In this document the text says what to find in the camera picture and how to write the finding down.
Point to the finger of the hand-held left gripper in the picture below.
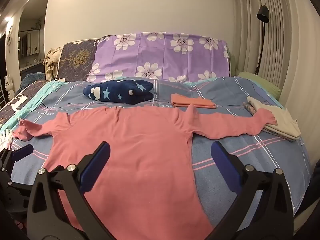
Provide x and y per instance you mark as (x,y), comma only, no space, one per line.
(23,152)

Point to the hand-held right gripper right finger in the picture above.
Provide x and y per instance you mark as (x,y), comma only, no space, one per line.
(222,160)

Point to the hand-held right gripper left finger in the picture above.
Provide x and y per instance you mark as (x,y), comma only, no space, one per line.
(98,160)

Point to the pink long-sleeved shirt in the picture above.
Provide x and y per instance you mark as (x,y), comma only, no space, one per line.
(130,142)

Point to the white fringed cloth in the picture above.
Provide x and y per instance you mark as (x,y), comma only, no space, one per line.
(5,140)

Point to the blue plaid bed sheet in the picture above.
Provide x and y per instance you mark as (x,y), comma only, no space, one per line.
(250,165)

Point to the dark deer-print cover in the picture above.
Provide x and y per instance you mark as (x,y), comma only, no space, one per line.
(17,102)

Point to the teal blanket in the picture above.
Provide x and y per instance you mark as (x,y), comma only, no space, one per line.
(35,97)

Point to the white cat figurine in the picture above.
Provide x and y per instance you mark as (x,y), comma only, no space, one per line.
(9,87)

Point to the folded salmon cloth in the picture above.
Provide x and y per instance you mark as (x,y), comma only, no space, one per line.
(192,100)

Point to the navy star-print fleece blanket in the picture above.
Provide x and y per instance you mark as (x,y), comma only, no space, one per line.
(117,91)

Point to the green pillow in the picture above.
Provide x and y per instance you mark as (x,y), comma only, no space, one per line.
(260,82)

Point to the beige knit garment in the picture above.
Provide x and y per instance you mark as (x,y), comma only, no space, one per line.
(52,62)

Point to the dark tree-pattern pillow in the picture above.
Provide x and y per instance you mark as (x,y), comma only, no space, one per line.
(75,57)

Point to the purple floral pillow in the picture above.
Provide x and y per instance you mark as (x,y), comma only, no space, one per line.
(160,55)

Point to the beige pleated curtain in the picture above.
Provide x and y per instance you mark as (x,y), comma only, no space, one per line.
(287,50)

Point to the black floor lamp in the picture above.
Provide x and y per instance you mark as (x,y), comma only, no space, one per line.
(263,15)

